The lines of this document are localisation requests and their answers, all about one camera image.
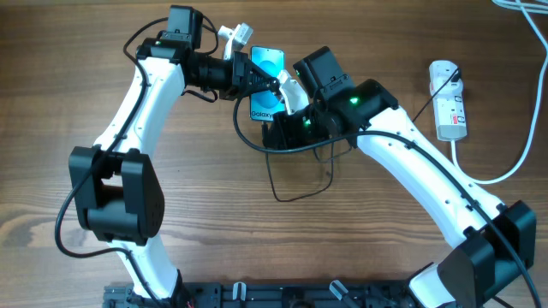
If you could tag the smartphone with cyan screen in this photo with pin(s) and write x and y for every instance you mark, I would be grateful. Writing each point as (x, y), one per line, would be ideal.
(263, 105)

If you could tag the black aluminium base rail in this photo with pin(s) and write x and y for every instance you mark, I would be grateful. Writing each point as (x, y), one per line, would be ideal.
(242, 295)

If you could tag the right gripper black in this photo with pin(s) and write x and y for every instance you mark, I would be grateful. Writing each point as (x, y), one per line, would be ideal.
(283, 123)

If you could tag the white power strip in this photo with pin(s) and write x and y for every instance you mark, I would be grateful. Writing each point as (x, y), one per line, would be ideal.
(449, 112)

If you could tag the white charger plug adapter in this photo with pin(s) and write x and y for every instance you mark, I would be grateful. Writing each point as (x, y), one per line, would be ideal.
(443, 86)

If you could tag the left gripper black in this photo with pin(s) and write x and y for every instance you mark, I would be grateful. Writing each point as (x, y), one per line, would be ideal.
(240, 68)

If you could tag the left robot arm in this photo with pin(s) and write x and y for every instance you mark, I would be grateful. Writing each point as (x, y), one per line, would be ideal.
(115, 189)

